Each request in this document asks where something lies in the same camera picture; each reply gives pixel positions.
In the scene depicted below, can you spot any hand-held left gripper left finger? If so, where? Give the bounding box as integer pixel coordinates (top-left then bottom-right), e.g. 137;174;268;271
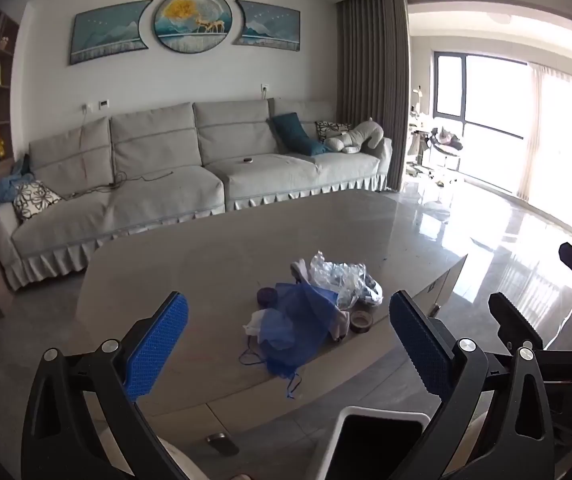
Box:
21;291;189;480

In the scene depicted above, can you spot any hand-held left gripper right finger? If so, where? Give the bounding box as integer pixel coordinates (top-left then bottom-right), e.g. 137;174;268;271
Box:
388;290;557;480

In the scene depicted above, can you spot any brown tape roll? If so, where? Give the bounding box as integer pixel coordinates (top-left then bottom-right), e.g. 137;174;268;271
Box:
350;310;375;334

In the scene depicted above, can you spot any white trash bin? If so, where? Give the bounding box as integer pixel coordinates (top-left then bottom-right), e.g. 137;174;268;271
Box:
323;406;432;480

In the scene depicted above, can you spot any beige cloth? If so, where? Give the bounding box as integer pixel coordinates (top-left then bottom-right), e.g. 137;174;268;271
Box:
328;307;353;344

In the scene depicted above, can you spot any clear plastic bag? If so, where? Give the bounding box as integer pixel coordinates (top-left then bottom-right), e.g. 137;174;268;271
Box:
308;250;384;309

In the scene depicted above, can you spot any blue mesh bag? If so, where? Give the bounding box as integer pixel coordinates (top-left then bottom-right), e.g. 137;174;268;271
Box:
238;281;351;397

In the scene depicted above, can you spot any grey coffee table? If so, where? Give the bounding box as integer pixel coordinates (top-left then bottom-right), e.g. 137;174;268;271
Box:
73;191;469;418

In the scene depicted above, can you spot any white sheer curtain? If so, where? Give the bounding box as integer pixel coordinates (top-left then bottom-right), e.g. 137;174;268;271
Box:
516;59;572;253

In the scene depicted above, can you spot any grey fabric sofa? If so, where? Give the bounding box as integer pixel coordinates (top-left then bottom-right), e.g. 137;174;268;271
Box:
0;97;394;292

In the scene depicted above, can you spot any baby high chair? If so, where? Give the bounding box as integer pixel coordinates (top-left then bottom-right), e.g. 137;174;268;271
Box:
413;122;467;186

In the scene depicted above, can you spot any black white patterned pillow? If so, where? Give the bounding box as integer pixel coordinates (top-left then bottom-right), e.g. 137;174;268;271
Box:
13;180;62;222
315;120;355;144

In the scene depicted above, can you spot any blue cloth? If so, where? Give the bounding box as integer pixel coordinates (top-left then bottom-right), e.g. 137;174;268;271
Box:
0;160;35;207

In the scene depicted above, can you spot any grey plush toy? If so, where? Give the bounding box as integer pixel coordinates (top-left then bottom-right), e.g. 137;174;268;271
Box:
323;117;386;155

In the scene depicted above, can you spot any teal pillow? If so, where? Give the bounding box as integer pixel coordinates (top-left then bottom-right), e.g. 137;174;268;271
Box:
268;112;328;156

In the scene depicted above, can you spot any grey curtain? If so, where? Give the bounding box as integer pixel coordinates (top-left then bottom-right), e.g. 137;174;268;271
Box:
336;0;413;192

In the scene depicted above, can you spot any black cable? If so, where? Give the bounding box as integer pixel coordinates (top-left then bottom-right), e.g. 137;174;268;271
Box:
66;169;175;197

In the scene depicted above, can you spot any dark window frame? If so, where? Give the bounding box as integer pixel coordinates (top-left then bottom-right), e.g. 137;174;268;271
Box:
433;51;530;193

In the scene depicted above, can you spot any teal curved wall painting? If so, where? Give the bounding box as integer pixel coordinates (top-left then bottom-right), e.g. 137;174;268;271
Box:
231;0;301;53
68;0;155;66

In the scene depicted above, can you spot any round deer wall painting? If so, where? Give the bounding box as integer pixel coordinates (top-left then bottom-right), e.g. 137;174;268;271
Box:
153;0;234;55

